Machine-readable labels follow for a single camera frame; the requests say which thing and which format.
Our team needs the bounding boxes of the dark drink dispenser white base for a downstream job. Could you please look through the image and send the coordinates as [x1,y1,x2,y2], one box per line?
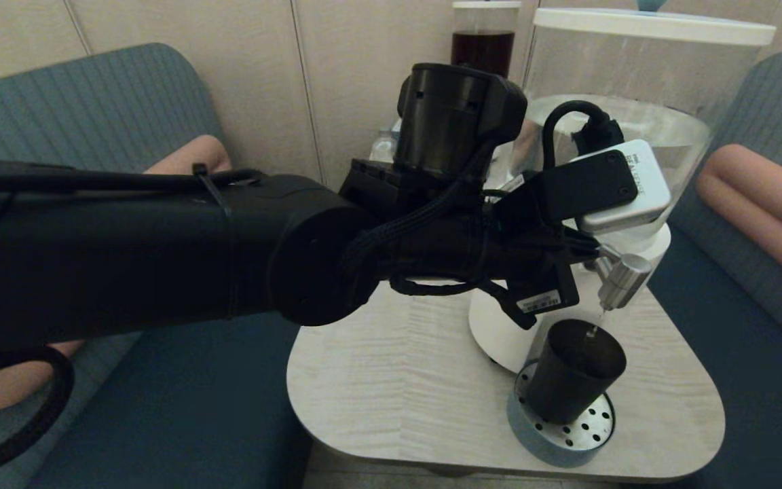
[451,0,522,79]

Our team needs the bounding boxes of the clear glass bottle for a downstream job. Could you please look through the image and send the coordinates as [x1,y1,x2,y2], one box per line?
[371,129,402,164]

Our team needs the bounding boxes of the round metal drip tray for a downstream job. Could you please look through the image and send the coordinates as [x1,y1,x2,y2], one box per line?
[506,360,616,468]

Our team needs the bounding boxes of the teal upholstered bench sofa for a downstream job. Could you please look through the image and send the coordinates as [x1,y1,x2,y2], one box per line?
[0,42,310,489]
[625,51,782,489]

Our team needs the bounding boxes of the black plastic cup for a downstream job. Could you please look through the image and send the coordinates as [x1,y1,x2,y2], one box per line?
[525,319,628,425]

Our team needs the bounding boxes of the clear water dispenser white base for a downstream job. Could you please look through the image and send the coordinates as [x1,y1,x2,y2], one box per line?
[469,8,777,374]

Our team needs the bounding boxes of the black left camera cable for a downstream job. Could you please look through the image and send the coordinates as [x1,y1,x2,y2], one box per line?
[542,100,626,170]

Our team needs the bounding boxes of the pink cylindrical bolster cushion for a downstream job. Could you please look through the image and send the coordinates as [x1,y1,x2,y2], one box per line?
[696,144,782,302]
[0,134,232,411]

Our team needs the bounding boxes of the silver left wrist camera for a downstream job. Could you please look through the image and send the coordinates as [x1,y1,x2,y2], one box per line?
[540,139,672,235]

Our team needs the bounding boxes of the metal dispenser tap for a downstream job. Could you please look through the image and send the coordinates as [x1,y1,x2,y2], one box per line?
[595,246,653,312]

